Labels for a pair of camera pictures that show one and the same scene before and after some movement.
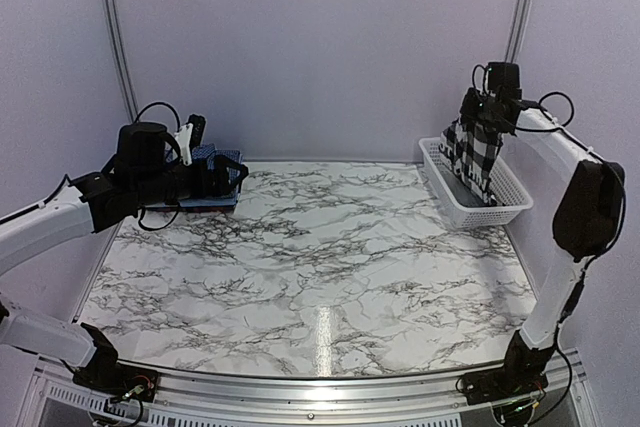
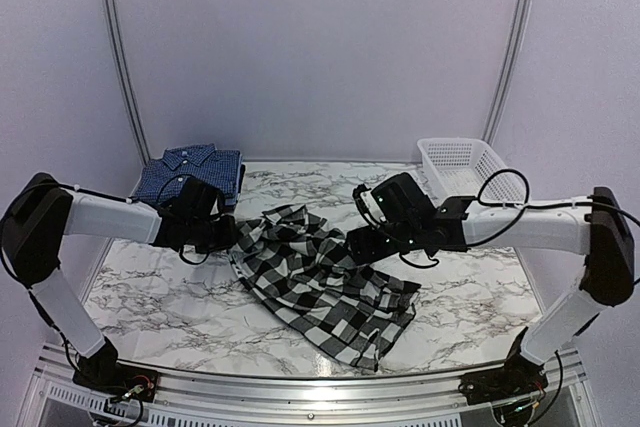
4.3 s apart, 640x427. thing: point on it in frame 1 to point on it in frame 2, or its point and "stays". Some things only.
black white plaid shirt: [472, 154] to [303, 271]
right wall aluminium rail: [523, 4] stays
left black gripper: [203, 188] to [228, 236]
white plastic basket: [466, 207] stays
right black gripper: [467, 109] to [362, 243]
